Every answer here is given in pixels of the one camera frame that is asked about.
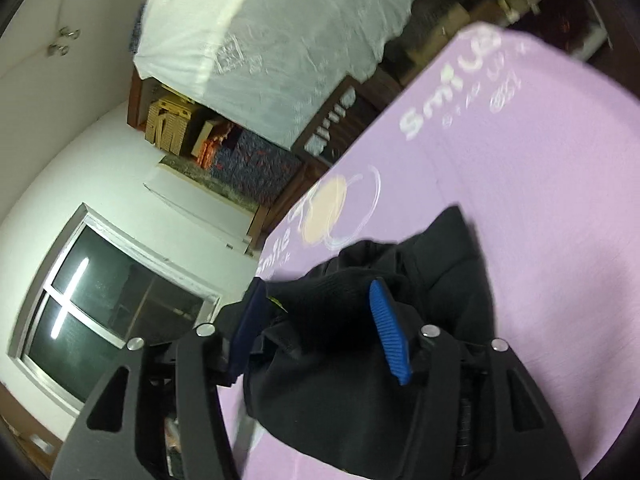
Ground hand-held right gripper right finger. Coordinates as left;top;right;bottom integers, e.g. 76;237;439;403
369;279;581;480

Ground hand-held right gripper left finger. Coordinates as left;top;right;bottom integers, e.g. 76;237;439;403
50;280;273;480

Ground black hooded jacket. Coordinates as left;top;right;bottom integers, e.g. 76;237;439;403
220;205;501;480

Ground white board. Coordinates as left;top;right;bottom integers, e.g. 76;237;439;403
144;164;257;257

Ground sliding glass window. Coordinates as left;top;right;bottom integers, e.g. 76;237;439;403
9;202;222;413

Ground dark patterned storage boxes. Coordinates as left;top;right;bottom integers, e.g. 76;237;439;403
210;127;307;203

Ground orange boxes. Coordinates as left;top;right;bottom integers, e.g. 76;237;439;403
191;119;236;168

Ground pink printed blanket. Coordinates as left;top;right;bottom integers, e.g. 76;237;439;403
215;21;640;480

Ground stack of cardboard boxes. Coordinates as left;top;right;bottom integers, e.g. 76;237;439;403
144;94;197;155

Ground dark wooden chair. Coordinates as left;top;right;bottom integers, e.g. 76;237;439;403
291;75;403;163

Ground brown wooden shelf unit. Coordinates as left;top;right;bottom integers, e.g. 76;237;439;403
126;62;311;253

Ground white lace cloth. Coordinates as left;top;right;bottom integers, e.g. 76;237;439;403
134;0;466;147

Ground cluttered wooden cabinet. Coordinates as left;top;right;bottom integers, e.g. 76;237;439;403
385;0;613;88

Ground metal wall hooks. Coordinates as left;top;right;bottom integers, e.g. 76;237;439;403
47;27;82;57

